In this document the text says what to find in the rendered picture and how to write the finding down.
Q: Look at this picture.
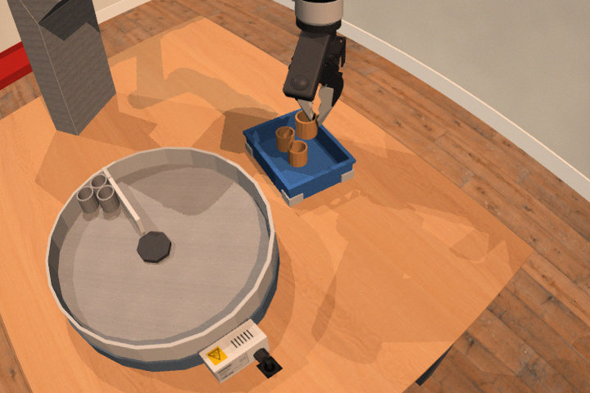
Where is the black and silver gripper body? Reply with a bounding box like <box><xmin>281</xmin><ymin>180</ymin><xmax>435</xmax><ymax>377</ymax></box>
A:
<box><xmin>296</xmin><ymin>17</ymin><xmax>346</xmax><ymax>86</ymax></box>

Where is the grey round turntable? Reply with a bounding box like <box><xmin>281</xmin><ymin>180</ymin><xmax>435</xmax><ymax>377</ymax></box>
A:
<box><xmin>45</xmin><ymin>147</ymin><xmax>283</xmax><ymax>384</ymax></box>

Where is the grey metal sleeve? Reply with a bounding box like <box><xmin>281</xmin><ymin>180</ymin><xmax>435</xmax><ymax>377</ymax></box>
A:
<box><xmin>90</xmin><ymin>174</ymin><xmax>110</xmax><ymax>198</ymax></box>
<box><xmin>76</xmin><ymin>186</ymin><xmax>99</xmax><ymax>214</ymax></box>
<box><xmin>97</xmin><ymin>185</ymin><xmax>120</xmax><ymax>214</ymax></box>

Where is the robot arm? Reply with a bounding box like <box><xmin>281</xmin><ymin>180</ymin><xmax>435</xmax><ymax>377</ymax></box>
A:
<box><xmin>283</xmin><ymin>0</ymin><xmax>343</xmax><ymax>102</ymax></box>

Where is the bronze bushing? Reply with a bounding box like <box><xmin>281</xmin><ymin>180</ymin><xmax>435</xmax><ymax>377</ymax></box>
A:
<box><xmin>288</xmin><ymin>140</ymin><xmax>307</xmax><ymax>167</ymax></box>
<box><xmin>295</xmin><ymin>111</ymin><xmax>317</xmax><ymax>140</ymax></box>
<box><xmin>276</xmin><ymin>126</ymin><xmax>295</xmax><ymax>152</ymax></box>

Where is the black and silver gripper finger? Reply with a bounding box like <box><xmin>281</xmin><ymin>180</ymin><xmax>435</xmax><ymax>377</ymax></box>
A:
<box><xmin>295</xmin><ymin>98</ymin><xmax>315</xmax><ymax>122</ymax></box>
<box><xmin>316</xmin><ymin>71</ymin><xmax>344</xmax><ymax>127</ymax></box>

